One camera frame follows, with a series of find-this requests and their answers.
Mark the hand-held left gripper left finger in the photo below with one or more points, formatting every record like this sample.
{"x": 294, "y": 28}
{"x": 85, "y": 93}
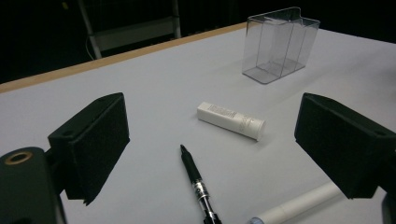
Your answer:
{"x": 90, "y": 146}

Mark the white metal stand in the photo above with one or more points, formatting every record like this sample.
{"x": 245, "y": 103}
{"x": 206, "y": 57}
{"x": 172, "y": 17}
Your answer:
{"x": 134, "y": 34}

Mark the white tube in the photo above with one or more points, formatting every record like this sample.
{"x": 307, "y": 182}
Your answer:
{"x": 230, "y": 119}
{"x": 299, "y": 205}

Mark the black pen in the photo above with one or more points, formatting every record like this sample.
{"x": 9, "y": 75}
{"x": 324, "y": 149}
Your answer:
{"x": 194, "y": 174}

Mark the clear plastic container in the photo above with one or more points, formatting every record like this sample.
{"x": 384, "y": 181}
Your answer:
{"x": 274, "y": 46}

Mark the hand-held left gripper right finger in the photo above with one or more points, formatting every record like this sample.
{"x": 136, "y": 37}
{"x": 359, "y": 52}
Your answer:
{"x": 342, "y": 146}

